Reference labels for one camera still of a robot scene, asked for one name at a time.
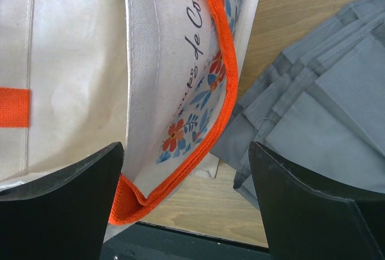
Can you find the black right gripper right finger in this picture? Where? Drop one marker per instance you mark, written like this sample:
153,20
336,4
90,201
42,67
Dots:
309,216

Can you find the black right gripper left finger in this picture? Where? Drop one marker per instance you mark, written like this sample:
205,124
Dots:
63,215

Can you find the beige canvas tote bag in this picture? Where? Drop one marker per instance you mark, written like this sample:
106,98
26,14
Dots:
158,76

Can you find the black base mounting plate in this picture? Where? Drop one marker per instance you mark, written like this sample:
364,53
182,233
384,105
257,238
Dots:
148,241

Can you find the grey pleated skirt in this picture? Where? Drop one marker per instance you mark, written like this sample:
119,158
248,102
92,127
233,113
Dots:
320,104

